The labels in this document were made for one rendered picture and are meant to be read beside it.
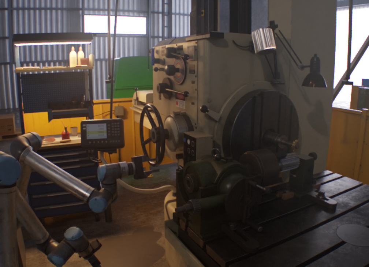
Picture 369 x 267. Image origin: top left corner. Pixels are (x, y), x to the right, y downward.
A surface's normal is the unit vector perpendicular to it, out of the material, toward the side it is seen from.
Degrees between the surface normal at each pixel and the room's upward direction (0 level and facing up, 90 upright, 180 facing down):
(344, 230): 0
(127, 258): 0
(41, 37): 58
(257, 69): 90
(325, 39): 90
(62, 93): 90
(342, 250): 0
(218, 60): 90
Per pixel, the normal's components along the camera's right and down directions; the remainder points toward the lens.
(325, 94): 0.46, 0.18
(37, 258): 0.00, -0.98
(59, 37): 0.35, -0.36
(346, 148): -0.89, 0.10
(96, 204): -0.04, 0.25
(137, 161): 0.44, -0.07
